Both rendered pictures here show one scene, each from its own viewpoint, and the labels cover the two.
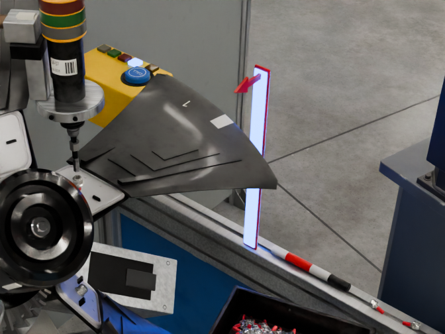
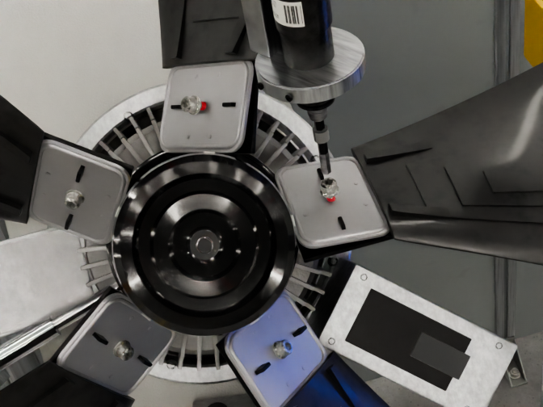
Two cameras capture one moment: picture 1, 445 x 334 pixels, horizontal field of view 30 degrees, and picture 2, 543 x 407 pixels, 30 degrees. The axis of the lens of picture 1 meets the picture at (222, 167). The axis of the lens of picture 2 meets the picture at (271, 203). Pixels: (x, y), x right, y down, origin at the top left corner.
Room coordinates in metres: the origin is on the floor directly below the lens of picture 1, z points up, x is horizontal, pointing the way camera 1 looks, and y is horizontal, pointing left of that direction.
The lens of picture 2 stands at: (0.33, -0.21, 1.67)
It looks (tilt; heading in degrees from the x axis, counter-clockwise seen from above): 41 degrees down; 48
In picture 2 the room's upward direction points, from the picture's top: 11 degrees counter-clockwise
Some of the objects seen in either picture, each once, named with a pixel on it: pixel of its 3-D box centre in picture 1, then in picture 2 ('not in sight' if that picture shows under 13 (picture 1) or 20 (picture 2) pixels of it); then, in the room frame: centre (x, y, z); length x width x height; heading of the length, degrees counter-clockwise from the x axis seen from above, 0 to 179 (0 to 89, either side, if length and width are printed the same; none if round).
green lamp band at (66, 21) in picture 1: (62, 11); not in sight; (0.72, 0.16, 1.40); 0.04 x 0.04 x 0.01
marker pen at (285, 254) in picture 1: (310, 268); not in sight; (0.95, -0.14, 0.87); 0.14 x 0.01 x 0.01; 54
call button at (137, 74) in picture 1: (137, 75); not in sight; (1.16, 0.14, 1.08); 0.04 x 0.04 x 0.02
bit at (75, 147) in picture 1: (75, 151); (322, 143); (0.72, 0.16, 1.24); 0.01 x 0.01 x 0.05
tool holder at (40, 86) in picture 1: (57, 62); (288, 1); (0.72, 0.17, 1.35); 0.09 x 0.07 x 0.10; 88
